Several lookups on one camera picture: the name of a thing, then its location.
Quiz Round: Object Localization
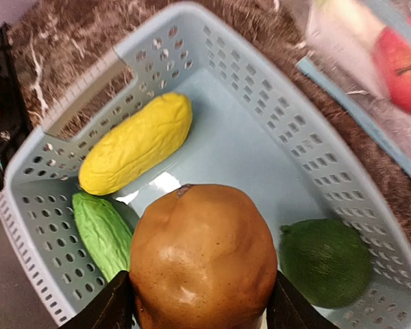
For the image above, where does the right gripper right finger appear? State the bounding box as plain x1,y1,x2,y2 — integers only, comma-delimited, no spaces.
266,272,337,329

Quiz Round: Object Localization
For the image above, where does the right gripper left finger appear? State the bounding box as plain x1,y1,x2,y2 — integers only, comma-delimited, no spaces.
60,270,134,329

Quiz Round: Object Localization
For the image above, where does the green cucumber toy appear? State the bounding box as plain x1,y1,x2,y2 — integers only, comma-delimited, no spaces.
72,191,134,282

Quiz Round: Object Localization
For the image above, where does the brown potato toy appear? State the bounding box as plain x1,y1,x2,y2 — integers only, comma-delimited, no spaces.
129,184,277,328

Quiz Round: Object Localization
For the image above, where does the clear zip top bag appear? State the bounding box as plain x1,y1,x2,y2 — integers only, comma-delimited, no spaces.
297,1,411,179

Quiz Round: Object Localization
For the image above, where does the red apple toy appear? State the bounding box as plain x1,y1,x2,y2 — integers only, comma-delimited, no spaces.
372,26,411,114

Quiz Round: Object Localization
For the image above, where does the white bitter gourd toy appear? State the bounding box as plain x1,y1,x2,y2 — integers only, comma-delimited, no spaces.
306,1,389,99

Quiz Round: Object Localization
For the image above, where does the green round fruit toy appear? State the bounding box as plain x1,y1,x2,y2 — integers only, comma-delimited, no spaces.
278,219,373,309

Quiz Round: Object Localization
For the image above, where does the light blue plastic basket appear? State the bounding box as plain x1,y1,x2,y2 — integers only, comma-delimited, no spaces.
0,2,411,328

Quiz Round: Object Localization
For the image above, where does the yellow corn toy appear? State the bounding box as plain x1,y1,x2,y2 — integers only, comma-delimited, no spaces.
78,93,193,195

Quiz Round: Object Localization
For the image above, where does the black aluminium frame rail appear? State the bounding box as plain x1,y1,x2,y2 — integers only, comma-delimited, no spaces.
0,23,33,192

